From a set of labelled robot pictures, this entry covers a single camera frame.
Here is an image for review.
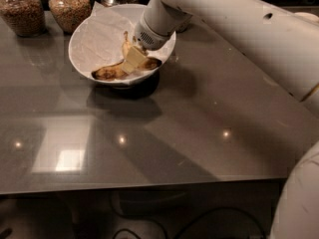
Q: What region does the spotted banana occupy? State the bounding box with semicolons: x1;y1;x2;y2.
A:
122;31;161;71

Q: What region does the glass jar behind bowl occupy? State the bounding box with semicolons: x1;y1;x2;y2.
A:
175;17;191;33

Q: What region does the white paper liner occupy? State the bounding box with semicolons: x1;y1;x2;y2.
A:
78;1;173;82

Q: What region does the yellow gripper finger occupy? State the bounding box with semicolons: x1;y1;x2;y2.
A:
122;46;147;74

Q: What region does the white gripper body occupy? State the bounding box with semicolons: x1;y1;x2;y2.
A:
135;0;189;51

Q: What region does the black cable under table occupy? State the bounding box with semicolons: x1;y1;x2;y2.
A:
111;191;267;239

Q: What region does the white tilted bowl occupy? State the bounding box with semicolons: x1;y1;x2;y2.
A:
68;3;177;88

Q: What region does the glass jar far left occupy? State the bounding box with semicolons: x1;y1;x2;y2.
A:
0;0;46;37

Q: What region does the brown banana left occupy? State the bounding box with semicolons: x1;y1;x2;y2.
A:
91;61;127;81

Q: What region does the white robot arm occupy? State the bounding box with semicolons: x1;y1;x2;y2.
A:
135;0;319;239

